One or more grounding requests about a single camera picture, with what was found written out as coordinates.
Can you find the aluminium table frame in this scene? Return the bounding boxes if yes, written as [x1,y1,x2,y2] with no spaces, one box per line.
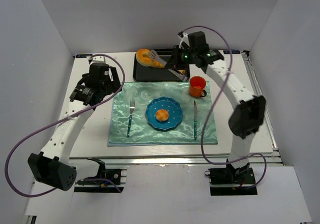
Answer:
[22,49,286,224]

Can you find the left blue table label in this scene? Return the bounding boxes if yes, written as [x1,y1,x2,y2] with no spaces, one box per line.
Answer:
[75,53,93,58]

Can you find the bread slice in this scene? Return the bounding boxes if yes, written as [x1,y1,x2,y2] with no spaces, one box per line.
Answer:
[177,70,186,75]

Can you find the black baking tray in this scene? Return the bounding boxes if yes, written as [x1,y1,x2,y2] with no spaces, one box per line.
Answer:
[132,49,191,82]

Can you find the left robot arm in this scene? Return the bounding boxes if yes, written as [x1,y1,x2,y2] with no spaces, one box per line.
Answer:
[27,62,121,191]

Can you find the metal tongs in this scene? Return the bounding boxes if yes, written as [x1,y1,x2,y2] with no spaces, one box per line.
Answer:
[149,50,187,82]

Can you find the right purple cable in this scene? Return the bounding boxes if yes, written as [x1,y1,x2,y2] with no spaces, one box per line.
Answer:
[177,25,267,190]

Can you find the blue dotted plate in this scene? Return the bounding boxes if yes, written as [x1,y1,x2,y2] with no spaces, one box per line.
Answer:
[145,97,183,131]

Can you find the right blue table label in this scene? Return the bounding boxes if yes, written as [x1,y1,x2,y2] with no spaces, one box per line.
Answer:
[223,50,241,54]

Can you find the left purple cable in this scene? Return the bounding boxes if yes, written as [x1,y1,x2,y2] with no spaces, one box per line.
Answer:
[4,53,126,198]

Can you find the knife with teal handle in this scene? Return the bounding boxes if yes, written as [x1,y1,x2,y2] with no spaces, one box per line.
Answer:
[193,100,198,140]

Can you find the blue table label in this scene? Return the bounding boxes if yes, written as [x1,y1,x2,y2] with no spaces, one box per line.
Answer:
[223,50,241,54]
[75,53,93,58]

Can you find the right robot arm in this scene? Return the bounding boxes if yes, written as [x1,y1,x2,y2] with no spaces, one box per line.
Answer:
[164,31,266,181]

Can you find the fork with teal handle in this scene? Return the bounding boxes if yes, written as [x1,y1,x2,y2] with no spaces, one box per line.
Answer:
[126,99,135,137]

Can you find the round bread roll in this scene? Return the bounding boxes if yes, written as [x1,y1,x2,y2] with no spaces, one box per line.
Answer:
[155,109,169,122]

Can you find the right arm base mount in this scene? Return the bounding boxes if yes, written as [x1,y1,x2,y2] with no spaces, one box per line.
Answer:
[204,168,258,197]

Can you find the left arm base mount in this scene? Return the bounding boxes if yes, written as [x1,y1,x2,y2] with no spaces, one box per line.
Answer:
[69,158,127,193]

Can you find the croissant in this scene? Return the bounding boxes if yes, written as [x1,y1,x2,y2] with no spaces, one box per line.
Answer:
[151,60,164,68]

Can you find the teal patterned placemat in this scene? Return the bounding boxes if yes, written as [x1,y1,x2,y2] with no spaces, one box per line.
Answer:
[108,82,218,147]

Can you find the glazed donut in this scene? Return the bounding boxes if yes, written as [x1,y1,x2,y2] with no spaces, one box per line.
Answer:
[135,49,153,67]

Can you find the orange mug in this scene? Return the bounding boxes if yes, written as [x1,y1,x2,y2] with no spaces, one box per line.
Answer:
[188,76,207,98]

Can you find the purple cable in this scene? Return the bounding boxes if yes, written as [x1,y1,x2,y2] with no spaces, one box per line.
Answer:
[4,53,126,198]
[177,25,267,190]

